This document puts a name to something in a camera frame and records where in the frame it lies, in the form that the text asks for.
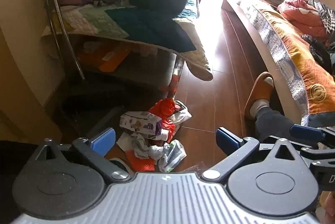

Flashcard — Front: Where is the teal quilted mat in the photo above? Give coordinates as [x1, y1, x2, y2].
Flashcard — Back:
[105, 0, 199, 52]

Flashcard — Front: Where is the bed with orange sheet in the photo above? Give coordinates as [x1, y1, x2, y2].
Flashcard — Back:
[221, 0, 335, 126]

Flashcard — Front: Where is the patchwork quilt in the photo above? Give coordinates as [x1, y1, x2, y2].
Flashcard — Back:
[40, 0, 214, 82]

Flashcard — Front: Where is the pink red blanket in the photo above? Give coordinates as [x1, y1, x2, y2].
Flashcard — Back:
[277, 0, 333, 39]

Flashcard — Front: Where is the white paper napkin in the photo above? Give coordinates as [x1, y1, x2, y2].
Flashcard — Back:
[116, 132, 137, 151]

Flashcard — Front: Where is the orange patterned bed quilt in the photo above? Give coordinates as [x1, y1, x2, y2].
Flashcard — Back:
[226, 0, 335, 125]

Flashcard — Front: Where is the cartoon printed wrapper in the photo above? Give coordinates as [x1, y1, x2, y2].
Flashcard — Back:
[120, 111, 168, 139]

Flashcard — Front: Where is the red plastic bag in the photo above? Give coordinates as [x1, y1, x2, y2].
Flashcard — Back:
[149, 99, 181, 142]

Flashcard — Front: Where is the brown slipper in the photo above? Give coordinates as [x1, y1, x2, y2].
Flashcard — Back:
[244, 72, 275, 120]

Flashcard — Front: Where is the white plastic bag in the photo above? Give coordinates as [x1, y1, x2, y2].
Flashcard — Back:
[169, 101, 192, 125]

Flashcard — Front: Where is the orange flat folder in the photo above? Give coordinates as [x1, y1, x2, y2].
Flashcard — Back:
[77, 44, 131, 73]

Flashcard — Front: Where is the orange red packet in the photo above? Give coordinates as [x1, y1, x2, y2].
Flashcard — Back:
[126, 151, 155, 172]

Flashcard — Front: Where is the green white wrapper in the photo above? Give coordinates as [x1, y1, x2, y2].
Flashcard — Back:
[158, 139, 187, 173]

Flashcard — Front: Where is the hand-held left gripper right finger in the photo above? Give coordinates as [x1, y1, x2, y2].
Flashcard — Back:
[202, 127, 307, 184]

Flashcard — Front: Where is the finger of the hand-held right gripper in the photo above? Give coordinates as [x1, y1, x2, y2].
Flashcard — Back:
[301, 144, 335, 162]
[289, 124, 335, 146]

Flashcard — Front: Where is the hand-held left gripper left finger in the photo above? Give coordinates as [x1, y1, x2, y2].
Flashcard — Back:
[34, 128, 130, 183]

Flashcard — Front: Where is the dark clothes pile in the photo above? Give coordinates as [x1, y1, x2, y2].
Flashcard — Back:
[301, 34, 335, 70]

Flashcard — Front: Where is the black white striped cloth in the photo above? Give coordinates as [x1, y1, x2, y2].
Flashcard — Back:
[309, 0, 335, 36]

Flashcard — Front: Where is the foot in orange slipper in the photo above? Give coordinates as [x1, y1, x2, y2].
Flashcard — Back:
[250, 76, 297, 143]

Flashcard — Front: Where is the white tissue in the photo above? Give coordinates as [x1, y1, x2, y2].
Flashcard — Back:
[132, 134, 168, 160]

